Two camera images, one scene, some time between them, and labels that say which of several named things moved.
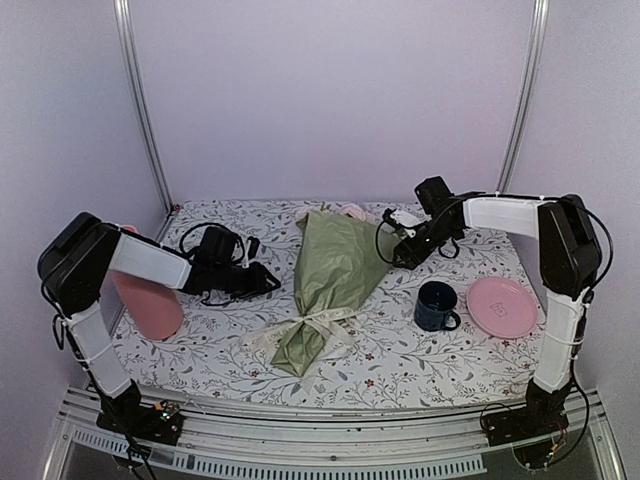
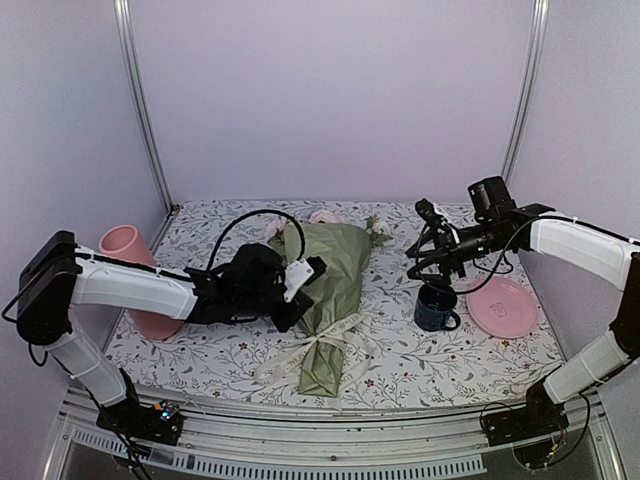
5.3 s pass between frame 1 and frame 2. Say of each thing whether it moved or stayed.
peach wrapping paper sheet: moved
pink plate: stayed
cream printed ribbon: moved
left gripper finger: moved
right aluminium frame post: stayed
